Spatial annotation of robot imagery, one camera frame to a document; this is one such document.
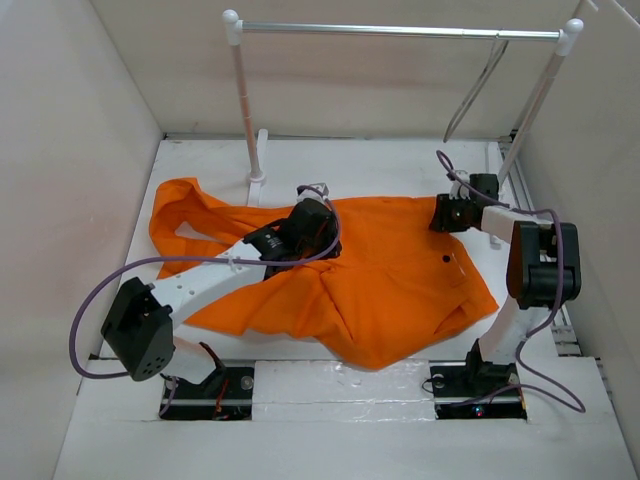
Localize grey clothes hanger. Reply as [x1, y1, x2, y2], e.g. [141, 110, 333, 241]
[443, 40, 509, 143]

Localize orange trousers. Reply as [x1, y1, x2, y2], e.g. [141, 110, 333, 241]
[149, 176, 500, 371]

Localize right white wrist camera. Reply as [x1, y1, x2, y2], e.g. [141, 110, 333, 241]
[447, 170, 470, 199]

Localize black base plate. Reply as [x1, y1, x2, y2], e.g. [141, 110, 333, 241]
[422, 361, 527, 420]
[159, 364, 255, 422]

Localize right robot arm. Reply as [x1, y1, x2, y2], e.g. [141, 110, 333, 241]
[429, 170, 582, 398]

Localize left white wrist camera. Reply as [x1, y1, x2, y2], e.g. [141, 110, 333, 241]
[297, 182, 329, 203]

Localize white clothes rack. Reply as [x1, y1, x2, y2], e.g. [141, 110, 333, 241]
[222, 9, 584, 207]

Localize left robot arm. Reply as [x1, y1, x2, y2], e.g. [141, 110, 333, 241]
[101, 198, 340, 397]

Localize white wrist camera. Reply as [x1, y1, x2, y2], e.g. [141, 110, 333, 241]
[297, 182, 329, 203]
[447, 170, 470, 199]

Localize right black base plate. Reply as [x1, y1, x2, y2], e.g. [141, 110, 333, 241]
[422, 361, 527, 420]

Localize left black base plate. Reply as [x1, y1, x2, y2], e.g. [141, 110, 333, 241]
[159, 364, 255, 422]

